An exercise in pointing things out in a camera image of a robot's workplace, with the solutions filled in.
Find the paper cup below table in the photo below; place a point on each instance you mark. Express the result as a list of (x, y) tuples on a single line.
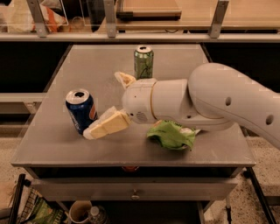
[(79, 210)]

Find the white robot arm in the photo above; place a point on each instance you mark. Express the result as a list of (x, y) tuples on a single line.
[(213, 97)]

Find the black wire basket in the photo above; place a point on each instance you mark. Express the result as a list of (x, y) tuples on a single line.
[(27, 213)]

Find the grey table drawer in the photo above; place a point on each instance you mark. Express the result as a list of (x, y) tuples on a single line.
[(136, 189)]

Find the orange white bag behind glass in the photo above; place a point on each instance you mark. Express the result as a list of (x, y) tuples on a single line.
[(24, 15)]

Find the blue pepsi can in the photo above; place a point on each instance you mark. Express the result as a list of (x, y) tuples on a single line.
[(81, 107)]

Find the green snack bag in basket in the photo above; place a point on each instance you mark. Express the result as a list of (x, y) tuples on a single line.
[(44, 212)]

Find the plastic bottle below table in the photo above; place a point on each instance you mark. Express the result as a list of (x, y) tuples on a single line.
[(98, 215)]

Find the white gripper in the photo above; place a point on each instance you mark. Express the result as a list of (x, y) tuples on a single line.
[(137, 101)]

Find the green chip bag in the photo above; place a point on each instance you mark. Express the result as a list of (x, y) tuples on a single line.
[(172, 136)]

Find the green soda can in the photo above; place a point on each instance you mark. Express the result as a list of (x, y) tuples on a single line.
[(143, 62)]

